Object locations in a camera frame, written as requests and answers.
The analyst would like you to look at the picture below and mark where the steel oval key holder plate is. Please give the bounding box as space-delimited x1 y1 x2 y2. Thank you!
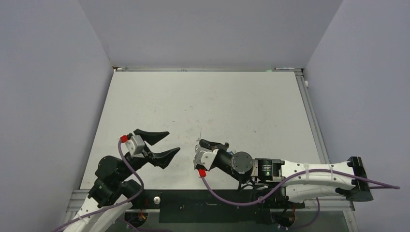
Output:
194 128 202 152

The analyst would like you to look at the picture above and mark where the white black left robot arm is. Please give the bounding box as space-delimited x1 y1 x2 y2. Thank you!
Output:
56 129 180 232

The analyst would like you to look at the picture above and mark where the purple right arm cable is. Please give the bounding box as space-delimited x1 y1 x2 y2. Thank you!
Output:
201 169 401 231

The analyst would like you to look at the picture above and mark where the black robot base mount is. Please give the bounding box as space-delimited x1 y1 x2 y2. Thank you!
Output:
125 189 305 226

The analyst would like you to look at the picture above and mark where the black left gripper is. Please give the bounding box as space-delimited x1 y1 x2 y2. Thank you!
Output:
117 130 180 180

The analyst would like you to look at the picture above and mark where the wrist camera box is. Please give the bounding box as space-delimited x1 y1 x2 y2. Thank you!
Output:
193 147 219 171
120 134 146 158

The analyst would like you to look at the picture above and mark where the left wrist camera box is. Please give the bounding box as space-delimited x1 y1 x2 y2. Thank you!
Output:
120 134 146 158

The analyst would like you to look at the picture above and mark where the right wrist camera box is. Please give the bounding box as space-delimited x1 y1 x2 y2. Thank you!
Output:
193 147 219 171

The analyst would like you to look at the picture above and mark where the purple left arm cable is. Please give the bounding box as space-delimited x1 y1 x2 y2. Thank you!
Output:
51 139 174 232

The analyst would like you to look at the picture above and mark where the aluminium table edge rail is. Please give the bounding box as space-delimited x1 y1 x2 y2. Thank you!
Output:
294 71 356 210

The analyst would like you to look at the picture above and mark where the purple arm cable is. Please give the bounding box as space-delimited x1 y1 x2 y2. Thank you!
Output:
51 139 174 232
201 169 401 231

